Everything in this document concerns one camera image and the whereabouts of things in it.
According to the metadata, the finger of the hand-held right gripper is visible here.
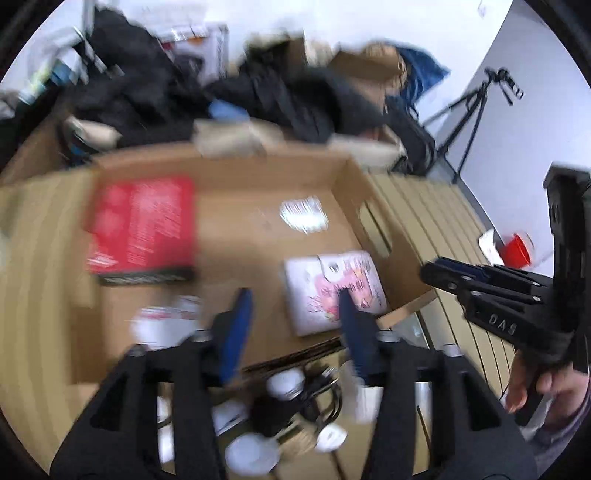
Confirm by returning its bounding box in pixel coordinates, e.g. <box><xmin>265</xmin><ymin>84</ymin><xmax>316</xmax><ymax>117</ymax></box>
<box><xmin>420</xmin><ymin>264</ymin><xmax>544</xmax><ymax>308</ymax></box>
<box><xmin>433</xmin><ymin>257</ymin><xmax>555</xmax><ymax>289</ymax></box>

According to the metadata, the brown cardboard box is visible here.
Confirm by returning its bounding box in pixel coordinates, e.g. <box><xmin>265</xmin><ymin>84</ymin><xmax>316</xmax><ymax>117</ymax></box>
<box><xmin>329</xmin><ymin>41</ymin><xmax>413</xmax><ymax>103</ymax></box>

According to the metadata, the white round lid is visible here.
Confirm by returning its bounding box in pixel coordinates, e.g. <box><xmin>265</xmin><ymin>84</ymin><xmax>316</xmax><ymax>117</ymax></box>
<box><xmin>268</xmin><ymin>371</ymin><xmax>305</xmax><ymax>400</ymax></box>

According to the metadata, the low cardboard box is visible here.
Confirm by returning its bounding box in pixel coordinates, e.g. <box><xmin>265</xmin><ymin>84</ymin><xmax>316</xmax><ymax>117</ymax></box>
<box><xmin>0</xmin><ymin>111</ymin><xmax>66</xmax><ymax>186</ymax></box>

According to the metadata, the black tripod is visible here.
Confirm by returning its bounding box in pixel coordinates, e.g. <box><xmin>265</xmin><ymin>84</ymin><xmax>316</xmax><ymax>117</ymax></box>
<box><xmin>422</xmin><ymin>68</ymin><xmax>525</xmax><ymax>184</ymax></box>

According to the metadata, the person's right hand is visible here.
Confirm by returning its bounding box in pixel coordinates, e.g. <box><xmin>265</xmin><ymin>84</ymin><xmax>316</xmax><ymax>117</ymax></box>
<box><xmin>505</xmin><ymin>347</ymin><xmax>591</xmax><ymax>416</ymax></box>

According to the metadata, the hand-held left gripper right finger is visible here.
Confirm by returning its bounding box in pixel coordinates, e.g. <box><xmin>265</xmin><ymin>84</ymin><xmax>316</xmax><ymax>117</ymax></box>
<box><xmin>338</xmin><ymin>287</ymin><xmax>539</xmax><ymax>480</ymax></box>

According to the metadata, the blue yellow bundle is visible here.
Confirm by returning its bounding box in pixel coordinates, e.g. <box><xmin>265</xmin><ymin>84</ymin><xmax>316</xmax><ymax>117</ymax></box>
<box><xmin>18</xmin><ymin>28</ymin><xmax>85</xmax><ymax>103</ymax></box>

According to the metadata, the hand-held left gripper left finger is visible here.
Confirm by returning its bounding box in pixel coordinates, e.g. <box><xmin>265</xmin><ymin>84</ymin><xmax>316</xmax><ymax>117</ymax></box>
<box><xmin>50</xmin><ymin>288</ymin><xmax>254</xmax><ymax>480</ymax></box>

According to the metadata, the red cup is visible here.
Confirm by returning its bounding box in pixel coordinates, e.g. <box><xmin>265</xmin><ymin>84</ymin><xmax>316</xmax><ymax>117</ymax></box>
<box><xmin>500</xmin><ymin>233</ymin><xmax>536</xmax><ymax>269</ymax></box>

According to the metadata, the pink floral pouch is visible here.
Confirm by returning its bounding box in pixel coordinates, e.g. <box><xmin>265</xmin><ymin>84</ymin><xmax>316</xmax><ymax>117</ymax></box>
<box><xmin>283</xmin><ymin>250</ymin><xmax>387</xmax><ymax>337</ymax></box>

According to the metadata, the blue bag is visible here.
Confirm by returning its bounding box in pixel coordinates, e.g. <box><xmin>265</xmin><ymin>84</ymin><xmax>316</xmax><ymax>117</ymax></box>
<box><xmin>397</xmin><ymin>46</ymin><xmax>451</xmax><ymax>100</ymax></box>

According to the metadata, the black cable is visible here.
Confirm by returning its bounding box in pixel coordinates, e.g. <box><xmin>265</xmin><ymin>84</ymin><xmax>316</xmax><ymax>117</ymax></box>
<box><xmin>295</xmin><ymin>364</ymin><xmax>343</xmax><ymax>423</ymax></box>

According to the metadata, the black jacket with fur collar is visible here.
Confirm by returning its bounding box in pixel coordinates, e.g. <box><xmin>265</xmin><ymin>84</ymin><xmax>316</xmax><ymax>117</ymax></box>
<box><xmin>208</xmin><ymin>68</ymin><xmax>385</xmax><ymax>144</ymax></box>

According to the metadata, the small black cloth bundle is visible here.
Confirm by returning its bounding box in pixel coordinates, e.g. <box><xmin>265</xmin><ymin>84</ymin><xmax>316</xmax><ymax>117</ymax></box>
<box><xmin>250</xmin><ymin>396</ymin><xmax>298</xmax><ymax>437</ymax></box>

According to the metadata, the white paper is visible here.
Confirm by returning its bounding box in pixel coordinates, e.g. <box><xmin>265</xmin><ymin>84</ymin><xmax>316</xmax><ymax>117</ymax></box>
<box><xmin>478</xmin><ymin>229</ymin><xmax>507</xmax><ymax>267</ymax></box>

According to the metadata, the white red printed packet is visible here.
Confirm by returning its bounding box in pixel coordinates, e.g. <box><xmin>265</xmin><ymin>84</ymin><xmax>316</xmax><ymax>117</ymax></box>
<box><xmin>131</xmin><ymin>295</ymin><xmax>205</xmax><ymax>350</ymax></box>

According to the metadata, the printed appliance box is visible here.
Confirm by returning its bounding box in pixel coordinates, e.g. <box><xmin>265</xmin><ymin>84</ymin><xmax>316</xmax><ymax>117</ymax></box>
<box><xmin>157</xmin><ymin>23</ymin><xmax>230</xmax><ymax>85</ymax></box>

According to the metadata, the red box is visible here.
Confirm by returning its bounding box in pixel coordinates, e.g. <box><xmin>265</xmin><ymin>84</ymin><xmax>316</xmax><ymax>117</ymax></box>
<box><xmin>85</xmin><ymin>175</ymin><xmax>199</xmax><ymax>286</ymax></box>

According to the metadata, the black backpack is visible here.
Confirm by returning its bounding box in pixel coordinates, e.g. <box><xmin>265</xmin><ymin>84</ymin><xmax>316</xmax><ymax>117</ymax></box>
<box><xmin>385</xmin><ymin>96</ymin><xmax>437</xmax><ymax>176</ymax></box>

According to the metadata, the large cardboard box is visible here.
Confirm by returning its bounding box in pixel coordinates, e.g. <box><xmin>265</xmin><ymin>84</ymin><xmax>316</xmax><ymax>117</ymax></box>
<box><xmin>0</xmin><ymin>138</ymin><xmax>437</xmax><ymax>388</ymax></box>

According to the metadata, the white paper label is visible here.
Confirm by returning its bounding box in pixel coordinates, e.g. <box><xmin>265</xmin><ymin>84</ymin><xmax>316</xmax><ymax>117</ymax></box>
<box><xmin>279</xmin><ymin>198</ymin><xmax>329</xmax><ymax>234</ymax></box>

